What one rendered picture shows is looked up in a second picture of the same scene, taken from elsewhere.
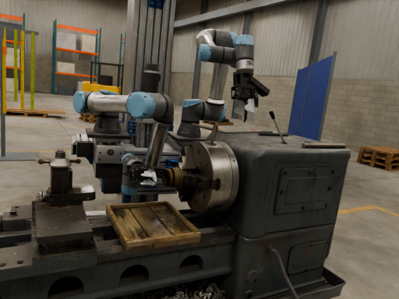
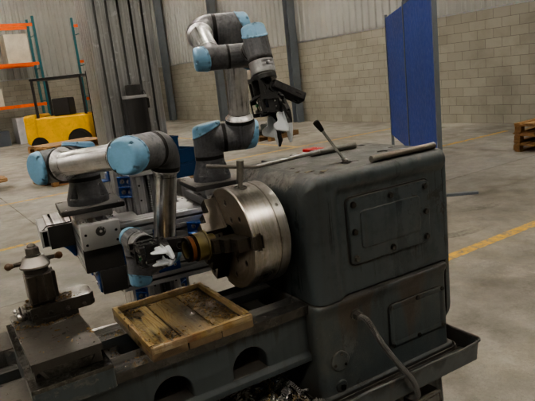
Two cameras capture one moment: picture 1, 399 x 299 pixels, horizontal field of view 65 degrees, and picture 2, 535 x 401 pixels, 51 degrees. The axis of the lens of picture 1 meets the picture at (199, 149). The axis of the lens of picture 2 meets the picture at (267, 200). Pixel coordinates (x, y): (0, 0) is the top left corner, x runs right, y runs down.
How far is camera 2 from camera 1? 0.34 m
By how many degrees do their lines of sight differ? 2
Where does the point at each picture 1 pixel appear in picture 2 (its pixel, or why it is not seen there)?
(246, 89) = (270, 101)
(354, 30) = not seen: outside the picture
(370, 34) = not seen: outside the picture
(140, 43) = (106, 56)
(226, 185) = (272, 240)
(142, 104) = (129, 154)
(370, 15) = not seen: outside the picture
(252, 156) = (300, 192)
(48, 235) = (45, 360)
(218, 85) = (238, 94)
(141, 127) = (137, 184)
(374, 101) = (525, 41)
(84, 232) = (90, 346)
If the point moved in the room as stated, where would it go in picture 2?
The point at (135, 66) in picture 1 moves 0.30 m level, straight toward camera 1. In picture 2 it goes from (107, 94) to (107, 94)
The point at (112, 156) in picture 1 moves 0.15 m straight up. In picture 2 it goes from (105, 237) to (97, 195)
